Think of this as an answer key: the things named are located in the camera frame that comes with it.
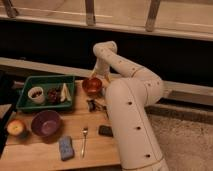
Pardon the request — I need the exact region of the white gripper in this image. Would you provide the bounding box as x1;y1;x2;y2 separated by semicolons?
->
89;66;111;83

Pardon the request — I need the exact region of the small orange bowl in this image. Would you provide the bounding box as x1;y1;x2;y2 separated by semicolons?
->
82;77;102;96

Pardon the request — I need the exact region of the purple bowl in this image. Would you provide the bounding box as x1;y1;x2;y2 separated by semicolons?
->
31;110;61;137

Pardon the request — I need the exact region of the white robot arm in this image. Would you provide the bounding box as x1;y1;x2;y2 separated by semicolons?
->
93;41;169;171

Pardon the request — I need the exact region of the green plastic tray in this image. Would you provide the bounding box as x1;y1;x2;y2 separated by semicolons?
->
16;75;75;113

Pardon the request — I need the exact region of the white wedge item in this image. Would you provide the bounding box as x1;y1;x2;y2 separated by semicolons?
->
60;83;71;102

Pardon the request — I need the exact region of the dark grape bunch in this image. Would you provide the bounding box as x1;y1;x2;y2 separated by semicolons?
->
47;88;61;104

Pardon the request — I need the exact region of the black rectangular block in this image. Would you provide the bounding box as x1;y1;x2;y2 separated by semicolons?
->
98;125;113;137

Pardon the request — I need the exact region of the silver fork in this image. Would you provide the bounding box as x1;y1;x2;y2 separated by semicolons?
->
81;127;88;158

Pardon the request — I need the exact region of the wooden table board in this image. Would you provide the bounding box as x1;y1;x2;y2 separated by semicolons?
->
0;81;120;171

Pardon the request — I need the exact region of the white cup with contents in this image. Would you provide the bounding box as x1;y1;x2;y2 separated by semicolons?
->
28;87;45;104

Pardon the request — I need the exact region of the blue sponge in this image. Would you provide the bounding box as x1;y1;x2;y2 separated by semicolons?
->
59;136;74;161

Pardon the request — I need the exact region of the red yellow apple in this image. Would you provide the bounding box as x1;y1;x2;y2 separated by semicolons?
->
7;120;26;136

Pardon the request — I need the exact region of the black handled peeler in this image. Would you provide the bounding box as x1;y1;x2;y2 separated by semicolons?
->
87;99;107;115

